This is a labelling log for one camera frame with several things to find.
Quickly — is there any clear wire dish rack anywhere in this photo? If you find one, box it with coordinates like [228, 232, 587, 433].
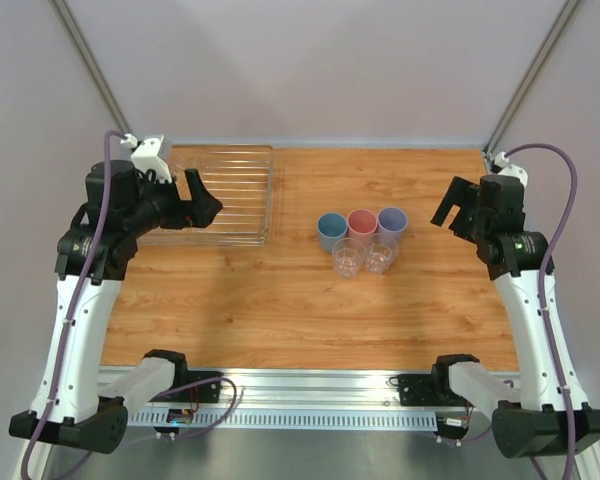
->
[139, 144, 274, 246]

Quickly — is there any left aluminium corner post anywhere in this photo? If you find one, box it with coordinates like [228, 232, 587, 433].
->
[49, 0, 132, 132]

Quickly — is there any blue plastic cup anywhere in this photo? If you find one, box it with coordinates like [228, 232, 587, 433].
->
[317, 212, 348, 254]

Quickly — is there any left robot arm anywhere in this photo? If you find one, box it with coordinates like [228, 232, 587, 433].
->
[9, 160, 223, 454]

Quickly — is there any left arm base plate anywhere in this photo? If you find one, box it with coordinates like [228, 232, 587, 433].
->
[153, 370, 223, 405]

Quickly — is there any slotted cable duct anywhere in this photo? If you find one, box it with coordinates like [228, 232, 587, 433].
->
[128, 407, 438, 432]

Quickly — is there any right aluminium corner post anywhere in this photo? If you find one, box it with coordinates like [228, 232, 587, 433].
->
[482, 0, 583, 157]

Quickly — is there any right clear glass tumbler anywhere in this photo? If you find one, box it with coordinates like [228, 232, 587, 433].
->
[364, 234, 399, 274]

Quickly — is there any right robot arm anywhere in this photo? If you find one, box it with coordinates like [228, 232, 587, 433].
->
[430, 175, 600, 458]

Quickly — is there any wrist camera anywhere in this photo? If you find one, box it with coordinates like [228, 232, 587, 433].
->
[120, 134, 173, 183]
[489, 152, 529, 187]

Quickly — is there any aluminium corner post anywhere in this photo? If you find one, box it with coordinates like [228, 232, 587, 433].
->
[49, 0, 132, 132]
[482, 0, 583, 157]

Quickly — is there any purple plastic cup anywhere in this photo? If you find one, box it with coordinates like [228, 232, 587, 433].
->
[377, 207, 409, 243]

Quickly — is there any left clear glass tumbler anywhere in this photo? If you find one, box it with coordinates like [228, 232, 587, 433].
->
[332, 237, 366, 278]

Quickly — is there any clear glass tumbler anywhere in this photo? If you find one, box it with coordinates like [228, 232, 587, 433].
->
[332, 237, 366, 278]
[364, 234, 399, 274]

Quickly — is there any pink plastic cup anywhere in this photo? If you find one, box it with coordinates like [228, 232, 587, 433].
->
[347, 209, 378, 247]

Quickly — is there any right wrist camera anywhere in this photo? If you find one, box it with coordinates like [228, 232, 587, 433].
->
[489, 152, 529, 187]

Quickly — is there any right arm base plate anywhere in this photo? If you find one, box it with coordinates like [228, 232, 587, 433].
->
[389, 373, 467, 407]

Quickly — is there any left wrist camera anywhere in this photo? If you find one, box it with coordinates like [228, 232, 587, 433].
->
[120, 134, 173, 183]

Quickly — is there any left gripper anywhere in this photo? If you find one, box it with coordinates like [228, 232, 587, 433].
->
[124, 168, 223, 238]

